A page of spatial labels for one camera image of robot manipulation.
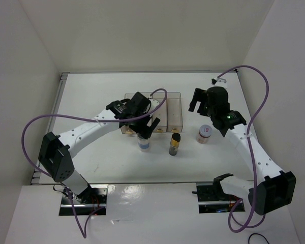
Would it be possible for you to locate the white blue cylindrical shaker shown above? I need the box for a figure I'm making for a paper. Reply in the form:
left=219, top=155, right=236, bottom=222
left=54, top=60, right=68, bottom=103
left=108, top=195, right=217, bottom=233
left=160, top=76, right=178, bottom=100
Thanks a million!
left=137, top=134, right=150, bottom=152

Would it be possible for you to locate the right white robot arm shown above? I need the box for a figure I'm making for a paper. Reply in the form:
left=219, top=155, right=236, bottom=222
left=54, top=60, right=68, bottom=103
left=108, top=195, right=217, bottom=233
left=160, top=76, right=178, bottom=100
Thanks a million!
left=189, top=86, right=296, bottom=215

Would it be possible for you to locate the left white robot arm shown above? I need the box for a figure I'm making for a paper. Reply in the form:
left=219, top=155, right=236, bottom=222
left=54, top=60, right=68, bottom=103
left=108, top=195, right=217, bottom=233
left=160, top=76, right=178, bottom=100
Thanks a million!
left=39, top=92, right=162, bottom=203

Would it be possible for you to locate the clear organizer bin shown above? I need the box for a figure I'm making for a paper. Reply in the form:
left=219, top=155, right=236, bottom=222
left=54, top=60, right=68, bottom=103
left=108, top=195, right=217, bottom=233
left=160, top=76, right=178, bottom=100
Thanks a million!
left=167, top=92, right=183, bottom=133
left=152, top=91, right=167, bottom=133
left=120, top=94, right=138, bottom=136
left=140, top=91, right=153, bottom=99

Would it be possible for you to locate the red label spice jar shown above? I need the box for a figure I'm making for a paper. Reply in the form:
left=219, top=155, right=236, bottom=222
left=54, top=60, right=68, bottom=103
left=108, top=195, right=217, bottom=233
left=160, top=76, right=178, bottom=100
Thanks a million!
left=196, top=125, right=212, bottom=144

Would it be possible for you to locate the black gold pepper grinder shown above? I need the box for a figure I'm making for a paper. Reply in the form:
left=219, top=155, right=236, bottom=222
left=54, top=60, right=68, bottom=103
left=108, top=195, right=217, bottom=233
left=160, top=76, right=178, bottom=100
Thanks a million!
left=169, top=133, right=181, bottom=156

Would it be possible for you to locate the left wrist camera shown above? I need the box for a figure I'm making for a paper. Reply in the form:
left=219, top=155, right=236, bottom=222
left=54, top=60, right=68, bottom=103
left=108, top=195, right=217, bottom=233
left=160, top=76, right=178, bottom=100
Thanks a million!
left=148, top=99, right=160, bottom=112

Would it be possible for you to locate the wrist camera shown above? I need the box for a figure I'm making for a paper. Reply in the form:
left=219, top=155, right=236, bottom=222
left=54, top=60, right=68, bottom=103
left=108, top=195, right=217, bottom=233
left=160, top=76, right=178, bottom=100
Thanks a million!
left=211, top=77, right=228, bottom=89
left=148, top=99, right=160, bottom=112

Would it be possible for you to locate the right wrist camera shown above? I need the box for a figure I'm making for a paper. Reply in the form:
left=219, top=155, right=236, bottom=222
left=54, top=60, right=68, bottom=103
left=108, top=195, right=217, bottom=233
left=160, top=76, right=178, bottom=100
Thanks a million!
left=211, top=77, right=228, bottom=89

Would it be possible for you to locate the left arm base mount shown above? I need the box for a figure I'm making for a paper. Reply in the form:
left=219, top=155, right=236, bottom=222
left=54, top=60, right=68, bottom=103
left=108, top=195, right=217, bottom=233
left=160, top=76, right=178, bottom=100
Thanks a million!
left=53, top=184, right=108, bottom=216

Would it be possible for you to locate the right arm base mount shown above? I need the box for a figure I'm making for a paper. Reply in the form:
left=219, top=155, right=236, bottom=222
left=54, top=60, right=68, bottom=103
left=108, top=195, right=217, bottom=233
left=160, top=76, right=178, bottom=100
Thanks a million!
left=192, top=183, right=238, bottom=214

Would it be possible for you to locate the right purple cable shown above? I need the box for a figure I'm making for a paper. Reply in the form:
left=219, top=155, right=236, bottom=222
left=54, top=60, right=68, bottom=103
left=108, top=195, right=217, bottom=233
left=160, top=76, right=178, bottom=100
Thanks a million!
left=216, top=65, right=270, bottom=233

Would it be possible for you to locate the thin black cable loop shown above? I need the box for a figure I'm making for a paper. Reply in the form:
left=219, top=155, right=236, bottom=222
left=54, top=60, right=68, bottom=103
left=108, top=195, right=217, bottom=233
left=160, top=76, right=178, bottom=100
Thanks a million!
left=248, top=233, right=270, bottom=244

